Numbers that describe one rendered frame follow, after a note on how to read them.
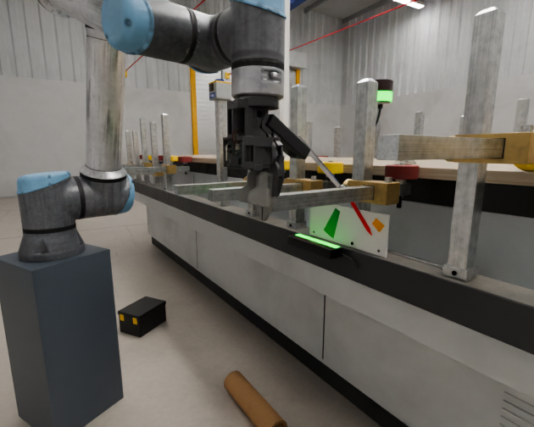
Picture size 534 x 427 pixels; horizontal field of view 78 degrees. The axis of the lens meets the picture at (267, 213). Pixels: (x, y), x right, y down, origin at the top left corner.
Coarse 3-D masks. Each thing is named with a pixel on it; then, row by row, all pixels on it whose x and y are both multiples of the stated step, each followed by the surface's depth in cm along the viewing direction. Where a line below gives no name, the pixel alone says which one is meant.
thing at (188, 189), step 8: (192, 184) 105; (200, 184) 105; (208, 184) 106; (216, 184) 108; (224, 184) 109; (232, 184) 111; (240, 184) 113; (176, 192) 102; (184, 192) 102; (192, 192) 104; (200, 192) 105
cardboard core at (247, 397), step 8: (232, 376) 128; (240, 376) 127; (224, 384) 129; (232, 384) 125; (240, 384) 123; (248, 384) 124; (232, 392) 123; (240, 392) 120; (248, 392) 119; (256, 392) 119; (240, 400) 119; (248, 400) 116; (256, 400) 115; (264, 400) 116; (248, 408) 114; (256, 408) 112; (264, 408) 111; (272, 408) 112; (248, 416) 114; (256, 416) 111; (264, 416) 109; (272, 416) 108; (280, 416) 109; (256, 424) 110; (264, 424) 107; (272, 424) 105; (280, 424) 111
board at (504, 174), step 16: (192, 160) 205; (208, 160) 187; (336, 160) 142; (352, 160) 142; (384, 160) 142; (416, 160) 142; (432, 160) 142; (432, 176) 81; (448, 176) 78; (496, 176) 70; (512, 176) 67; (528, 176) 65
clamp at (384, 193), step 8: (344, 184) 83; (352, 184) 81; (360, 184) 79; (368, 184) 77; (376, 184) 75; (384, 184) 73; (392, 184) 74; (376, 192) 75; (384, 192) 74; (392, 192) 74; (368, 200) 77; (376, 200) 75; (384, 200) 74; (392, 200) 75
